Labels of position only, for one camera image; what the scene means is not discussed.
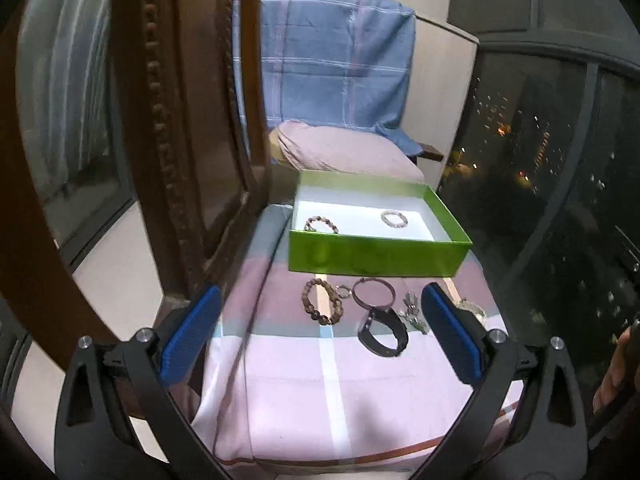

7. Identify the blue plaid cloth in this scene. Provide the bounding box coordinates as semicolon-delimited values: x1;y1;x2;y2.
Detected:
232;0;418;158

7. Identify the dark window frame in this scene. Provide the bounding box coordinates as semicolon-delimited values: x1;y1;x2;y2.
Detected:
472;35;640;311

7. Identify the brown bead bracelet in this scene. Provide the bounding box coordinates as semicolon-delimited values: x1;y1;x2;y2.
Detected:
301;278;353;326

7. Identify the black wristwatch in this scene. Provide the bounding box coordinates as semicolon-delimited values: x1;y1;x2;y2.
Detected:
357;306;410;358

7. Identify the person's right hand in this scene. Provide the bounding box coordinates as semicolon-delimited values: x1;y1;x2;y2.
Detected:
592;322;640;413

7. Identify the pink pillow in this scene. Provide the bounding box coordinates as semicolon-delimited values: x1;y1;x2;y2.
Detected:
277;120;426;183

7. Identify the thin metal bangle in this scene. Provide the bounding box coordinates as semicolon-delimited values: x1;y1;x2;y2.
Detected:
351;277;396;309

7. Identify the mixed bead bracelet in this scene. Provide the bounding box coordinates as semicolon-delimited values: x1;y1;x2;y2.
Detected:
304;215;340;236

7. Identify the green cardboard box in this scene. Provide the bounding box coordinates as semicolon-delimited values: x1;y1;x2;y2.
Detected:
288;170;473;278

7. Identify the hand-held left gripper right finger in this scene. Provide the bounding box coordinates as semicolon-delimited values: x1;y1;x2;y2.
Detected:
410;282;588;480

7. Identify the carved wooden chair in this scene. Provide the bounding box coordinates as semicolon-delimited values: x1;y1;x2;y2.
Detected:
0;0;273;376

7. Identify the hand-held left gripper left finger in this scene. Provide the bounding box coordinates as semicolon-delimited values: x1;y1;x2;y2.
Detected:
54;285;236;480

